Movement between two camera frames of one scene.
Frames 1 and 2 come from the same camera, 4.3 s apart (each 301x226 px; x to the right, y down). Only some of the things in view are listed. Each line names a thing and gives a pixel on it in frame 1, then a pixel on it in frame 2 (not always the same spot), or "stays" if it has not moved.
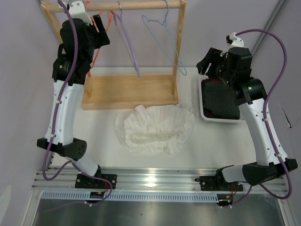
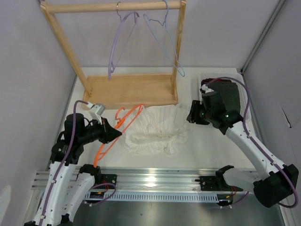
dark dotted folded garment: (220, 99) stays
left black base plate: (87, 182) stays
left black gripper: (102, 39) to (108, 133)
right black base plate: (217, 183) stays
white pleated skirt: (155, 129) stays
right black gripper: (213, 57) to (193, 117)
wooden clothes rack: (111, 91) stays
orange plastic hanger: (90, 71) to (141, 106)
